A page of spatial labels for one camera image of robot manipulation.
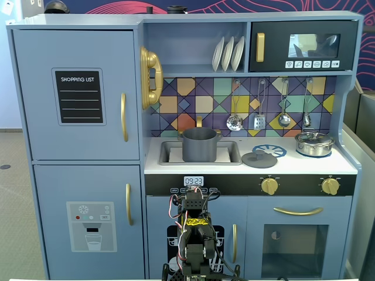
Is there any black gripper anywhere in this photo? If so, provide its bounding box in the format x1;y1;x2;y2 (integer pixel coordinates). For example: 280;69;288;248
185;190;205;201

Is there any gray pot lid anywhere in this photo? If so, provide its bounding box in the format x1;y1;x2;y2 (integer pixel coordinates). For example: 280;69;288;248
241;150;278;169

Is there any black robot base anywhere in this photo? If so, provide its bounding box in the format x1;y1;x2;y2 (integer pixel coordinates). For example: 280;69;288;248
162;262;241;281

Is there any steel pot lid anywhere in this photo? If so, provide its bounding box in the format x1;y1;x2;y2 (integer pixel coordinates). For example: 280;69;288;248
295;131;335;146

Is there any blue dishwasher door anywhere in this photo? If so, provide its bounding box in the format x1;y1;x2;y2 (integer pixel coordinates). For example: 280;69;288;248
145;195;247;280

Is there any gray pot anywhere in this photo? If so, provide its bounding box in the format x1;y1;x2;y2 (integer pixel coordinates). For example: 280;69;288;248
179;127;223;163

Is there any gray sink basin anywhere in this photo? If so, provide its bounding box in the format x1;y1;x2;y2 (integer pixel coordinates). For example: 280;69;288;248
158;140;243;166

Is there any blue oven door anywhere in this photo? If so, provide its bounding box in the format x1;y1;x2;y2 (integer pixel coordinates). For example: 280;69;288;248
246;195;353;279

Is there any gold stove knob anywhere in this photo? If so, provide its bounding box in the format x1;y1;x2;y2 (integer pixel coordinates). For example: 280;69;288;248
260;177;279;196
321;177;340;196

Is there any steel skimmer spoon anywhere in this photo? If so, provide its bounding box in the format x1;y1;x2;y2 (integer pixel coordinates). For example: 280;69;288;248
226;78;244;132

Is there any steel slotted spatula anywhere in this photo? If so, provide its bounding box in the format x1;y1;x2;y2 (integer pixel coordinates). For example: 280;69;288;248
253;78;267;131

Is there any steel ladle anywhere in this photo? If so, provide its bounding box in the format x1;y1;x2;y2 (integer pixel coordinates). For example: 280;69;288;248
277;77;292;128

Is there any steel pot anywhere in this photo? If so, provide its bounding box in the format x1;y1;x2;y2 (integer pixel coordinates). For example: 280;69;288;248
294;137;336;157

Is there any small steel spoon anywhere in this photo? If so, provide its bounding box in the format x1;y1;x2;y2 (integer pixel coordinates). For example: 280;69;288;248
302;77;313;128

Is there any white plate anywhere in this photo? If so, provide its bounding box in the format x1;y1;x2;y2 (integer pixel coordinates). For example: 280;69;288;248
230;35;246;72
221;36;235;72
212;36;226;73

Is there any gold toy telephone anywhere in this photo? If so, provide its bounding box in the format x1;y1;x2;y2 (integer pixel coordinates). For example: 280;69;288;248
139;46;164;111

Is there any blue freezer door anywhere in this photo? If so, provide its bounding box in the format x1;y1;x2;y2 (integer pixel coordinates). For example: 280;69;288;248
33;165;145;280

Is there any black shopping list board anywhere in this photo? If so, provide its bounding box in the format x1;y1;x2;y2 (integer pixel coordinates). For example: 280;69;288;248
51;68;107;126

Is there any black microwave door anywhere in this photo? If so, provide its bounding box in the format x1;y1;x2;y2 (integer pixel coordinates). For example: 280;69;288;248
248;20;359;73

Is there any wide black cylinder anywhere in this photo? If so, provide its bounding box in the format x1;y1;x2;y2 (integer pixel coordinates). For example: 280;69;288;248
166;5;188;15

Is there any gray partition box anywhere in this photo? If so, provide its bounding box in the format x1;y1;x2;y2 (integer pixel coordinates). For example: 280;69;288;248
343;87;375;144

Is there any blue fridge door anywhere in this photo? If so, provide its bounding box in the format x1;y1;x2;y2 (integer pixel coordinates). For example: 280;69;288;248
12;29;140;161

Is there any blue toy kitchen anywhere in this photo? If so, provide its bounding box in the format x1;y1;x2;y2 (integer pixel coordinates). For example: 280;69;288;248
5;11;364;280

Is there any black rounded object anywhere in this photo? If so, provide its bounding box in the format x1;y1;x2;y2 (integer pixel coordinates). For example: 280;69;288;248
43;0;70;14

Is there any gold dishwasher handle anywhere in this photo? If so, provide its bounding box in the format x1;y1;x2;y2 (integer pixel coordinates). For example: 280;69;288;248
232;224;238;263

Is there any gold freezer door handle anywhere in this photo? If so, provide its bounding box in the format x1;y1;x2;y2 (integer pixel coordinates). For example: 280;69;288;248
125;183;134;226

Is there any gold oven handle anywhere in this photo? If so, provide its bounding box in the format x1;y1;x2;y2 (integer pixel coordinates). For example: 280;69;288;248
273;207;324;217

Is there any gold fridge door handle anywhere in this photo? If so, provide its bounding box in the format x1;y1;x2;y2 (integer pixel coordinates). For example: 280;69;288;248
121;92;129;143

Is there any gold microwave handle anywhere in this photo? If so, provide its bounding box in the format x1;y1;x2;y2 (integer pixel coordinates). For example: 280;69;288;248
255;32;265;63

